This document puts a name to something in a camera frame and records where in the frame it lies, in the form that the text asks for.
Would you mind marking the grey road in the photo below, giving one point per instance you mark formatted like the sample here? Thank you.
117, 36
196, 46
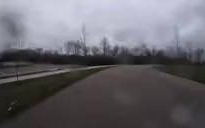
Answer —
20, 69

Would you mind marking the grey asphalt path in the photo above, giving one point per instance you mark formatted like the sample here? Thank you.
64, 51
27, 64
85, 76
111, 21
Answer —
123, 90

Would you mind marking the short dark post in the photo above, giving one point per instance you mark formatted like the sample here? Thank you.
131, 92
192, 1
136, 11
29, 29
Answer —
17, 72

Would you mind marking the green grass strip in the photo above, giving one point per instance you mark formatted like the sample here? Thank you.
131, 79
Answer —
33, 88

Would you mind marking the green grass verge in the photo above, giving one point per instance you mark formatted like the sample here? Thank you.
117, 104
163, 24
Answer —
193, 71

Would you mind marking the pale concrete sidewalk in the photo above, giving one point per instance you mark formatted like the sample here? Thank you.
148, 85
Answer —
30, 76

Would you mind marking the row of bare trees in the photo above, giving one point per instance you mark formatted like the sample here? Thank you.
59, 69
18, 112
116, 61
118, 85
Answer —
103, 53

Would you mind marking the tall pylon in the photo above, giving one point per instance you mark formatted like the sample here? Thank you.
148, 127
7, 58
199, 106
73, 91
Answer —
83, 38

